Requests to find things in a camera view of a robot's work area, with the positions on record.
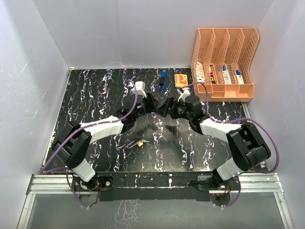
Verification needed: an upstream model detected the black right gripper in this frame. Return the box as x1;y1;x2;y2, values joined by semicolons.
155;97;193;121

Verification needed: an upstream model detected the small brass padlock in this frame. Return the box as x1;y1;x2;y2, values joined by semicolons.
126;140;143;149

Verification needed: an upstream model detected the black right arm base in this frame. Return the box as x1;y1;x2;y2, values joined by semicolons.
187;175;240;194

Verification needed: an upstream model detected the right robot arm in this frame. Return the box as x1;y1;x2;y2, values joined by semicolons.
156;95;271;189

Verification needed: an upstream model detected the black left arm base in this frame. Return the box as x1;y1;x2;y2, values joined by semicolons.
72;175;113;193

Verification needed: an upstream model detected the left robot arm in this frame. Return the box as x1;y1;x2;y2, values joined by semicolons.
51;93;158;190

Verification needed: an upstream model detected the yellow spiral notebook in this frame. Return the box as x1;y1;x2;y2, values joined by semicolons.
174;74;188;88

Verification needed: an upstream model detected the red black item in organizer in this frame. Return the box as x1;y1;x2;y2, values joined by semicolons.
209;64;216;84

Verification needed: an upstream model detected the white blue box in organizer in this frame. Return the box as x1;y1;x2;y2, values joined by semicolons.
222;63;232;84

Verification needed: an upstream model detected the orange file organizer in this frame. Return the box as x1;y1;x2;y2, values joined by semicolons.
191;28;259;102

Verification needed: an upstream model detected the blue red box in organizer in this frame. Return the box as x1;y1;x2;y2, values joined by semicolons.
235;69;244;84

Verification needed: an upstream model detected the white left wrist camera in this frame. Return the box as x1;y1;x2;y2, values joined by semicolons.
131;81;147;98

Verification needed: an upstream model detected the aluminium frame rail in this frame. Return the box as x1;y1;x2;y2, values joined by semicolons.
19;114;294;229

